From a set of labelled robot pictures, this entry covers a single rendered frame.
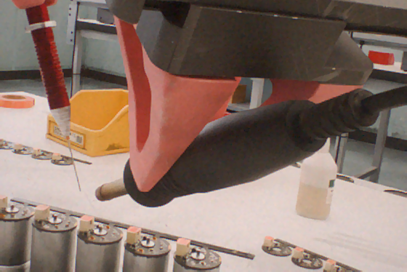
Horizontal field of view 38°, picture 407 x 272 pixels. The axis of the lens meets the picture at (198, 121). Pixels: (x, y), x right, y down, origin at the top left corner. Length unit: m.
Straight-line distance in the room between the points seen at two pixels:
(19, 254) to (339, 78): 0.23
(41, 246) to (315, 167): 0.31
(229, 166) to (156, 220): 0.36
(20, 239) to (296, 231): 0.28
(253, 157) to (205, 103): 0.02
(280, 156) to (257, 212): 0.42
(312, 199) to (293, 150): 0.43
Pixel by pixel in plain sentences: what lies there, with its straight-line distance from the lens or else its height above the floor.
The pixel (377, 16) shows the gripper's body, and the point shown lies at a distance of 0.17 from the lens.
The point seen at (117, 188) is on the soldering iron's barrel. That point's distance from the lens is 0.27.
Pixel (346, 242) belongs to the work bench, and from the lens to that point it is 0.54.
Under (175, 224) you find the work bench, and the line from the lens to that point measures 0.52.
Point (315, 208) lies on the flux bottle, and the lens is 0.58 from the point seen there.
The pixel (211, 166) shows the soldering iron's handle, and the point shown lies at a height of 0.89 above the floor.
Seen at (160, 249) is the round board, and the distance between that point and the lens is 0.32.
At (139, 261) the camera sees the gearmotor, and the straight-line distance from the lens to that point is 0.31.
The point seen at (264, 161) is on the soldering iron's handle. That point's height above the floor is 0.90.
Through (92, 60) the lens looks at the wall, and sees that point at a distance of 6.54.
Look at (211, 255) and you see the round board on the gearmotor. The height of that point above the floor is 0.81.
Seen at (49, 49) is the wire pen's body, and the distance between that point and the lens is 0.31.
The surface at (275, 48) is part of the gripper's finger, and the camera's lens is 0.16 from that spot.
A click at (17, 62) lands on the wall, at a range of 6.03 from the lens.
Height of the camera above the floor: 0.94
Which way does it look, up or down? 11 degrees down
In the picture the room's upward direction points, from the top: 7 degrees clockwise
